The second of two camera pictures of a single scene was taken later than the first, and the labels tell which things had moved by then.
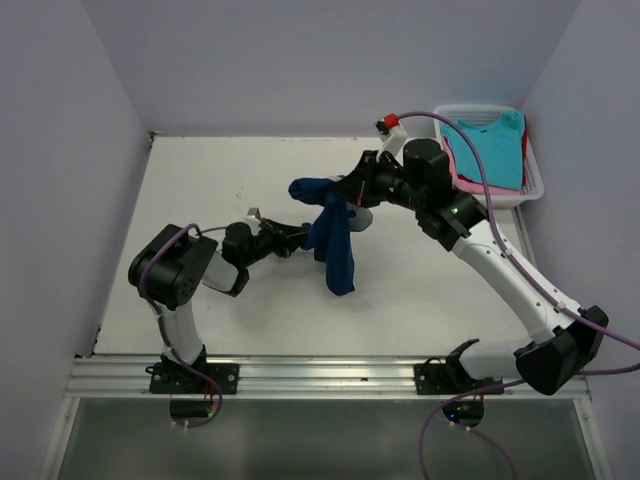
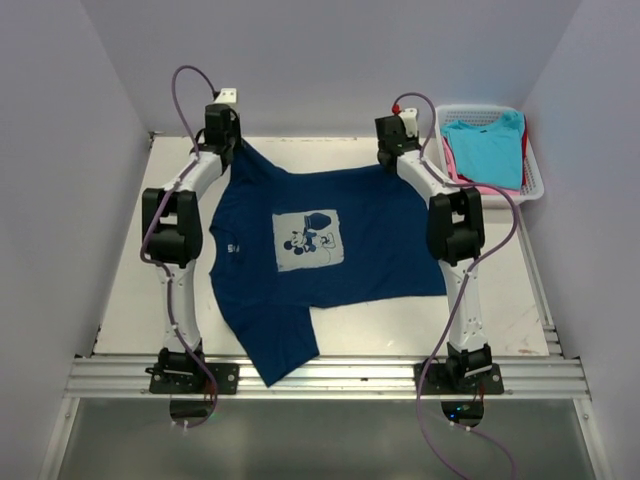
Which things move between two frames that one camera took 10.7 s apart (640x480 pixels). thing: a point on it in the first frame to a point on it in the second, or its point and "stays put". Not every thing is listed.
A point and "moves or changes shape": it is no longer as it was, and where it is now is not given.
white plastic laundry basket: (478, 114) stays put
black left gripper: (286, 237) to (234, 119)
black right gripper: (358, 185) to (410, 138)
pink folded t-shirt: (467, 185) stays put
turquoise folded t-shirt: (500, 141) stays put
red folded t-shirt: (524, 142) stays put
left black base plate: (178, 379) stays put
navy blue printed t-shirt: (329, 235) moves or changes shape
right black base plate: (440, 379) stays put
